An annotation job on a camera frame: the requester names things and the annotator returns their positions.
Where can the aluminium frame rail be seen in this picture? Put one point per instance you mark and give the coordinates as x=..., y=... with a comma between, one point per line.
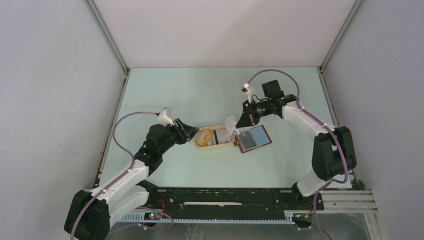
x=335, y=201

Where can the stack of white cards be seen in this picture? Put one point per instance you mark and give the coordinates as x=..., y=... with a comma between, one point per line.
x=221, y=136

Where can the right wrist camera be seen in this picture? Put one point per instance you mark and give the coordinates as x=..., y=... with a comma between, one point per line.
x=248, y=90

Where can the orange VIP card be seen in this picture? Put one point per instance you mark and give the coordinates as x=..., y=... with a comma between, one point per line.
x=204, y=138

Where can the brown leather card holder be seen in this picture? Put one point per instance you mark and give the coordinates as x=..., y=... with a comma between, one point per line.
x=237, y=145

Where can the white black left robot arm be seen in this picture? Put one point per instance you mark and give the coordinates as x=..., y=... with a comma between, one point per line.
x=126, y=179

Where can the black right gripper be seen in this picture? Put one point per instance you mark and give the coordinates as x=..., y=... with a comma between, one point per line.
x=248, y=119

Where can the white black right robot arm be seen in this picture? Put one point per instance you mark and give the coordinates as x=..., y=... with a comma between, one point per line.
x=333, y=151

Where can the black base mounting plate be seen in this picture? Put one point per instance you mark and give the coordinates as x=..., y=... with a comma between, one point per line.
x=231, y=204

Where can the beige plastic card tray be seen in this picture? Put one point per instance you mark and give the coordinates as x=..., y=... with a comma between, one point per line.
x=215, y=146

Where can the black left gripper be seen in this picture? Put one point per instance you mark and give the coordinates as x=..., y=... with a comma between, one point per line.
x=187, y=132

